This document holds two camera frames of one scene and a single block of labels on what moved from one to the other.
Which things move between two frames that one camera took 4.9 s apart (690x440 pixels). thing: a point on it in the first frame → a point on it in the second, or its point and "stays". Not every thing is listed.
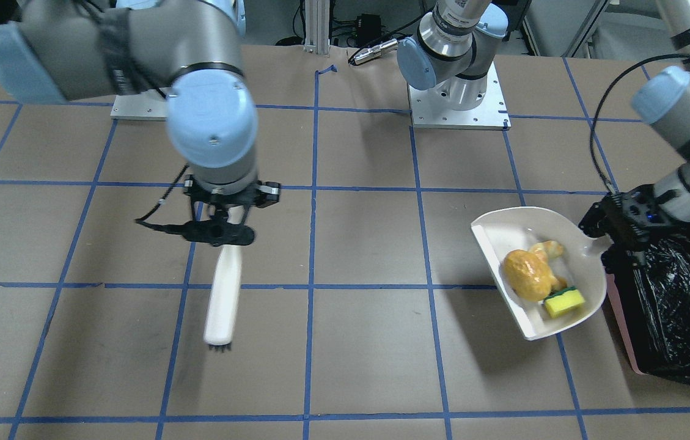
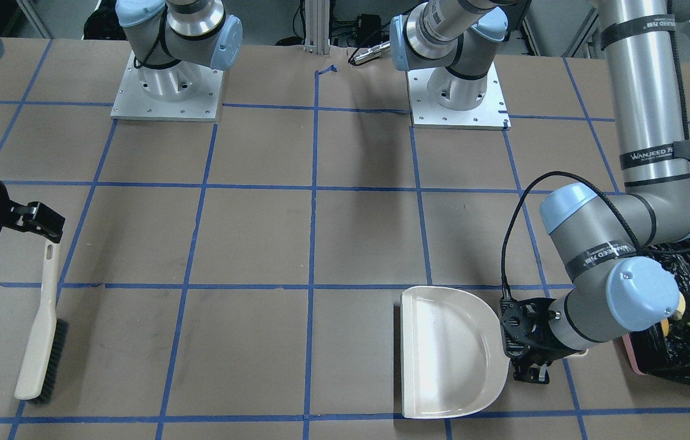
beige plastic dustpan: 548,273 → 453,361
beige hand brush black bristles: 222,310 → 45,354
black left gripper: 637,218 → 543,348
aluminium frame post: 317,26 stays
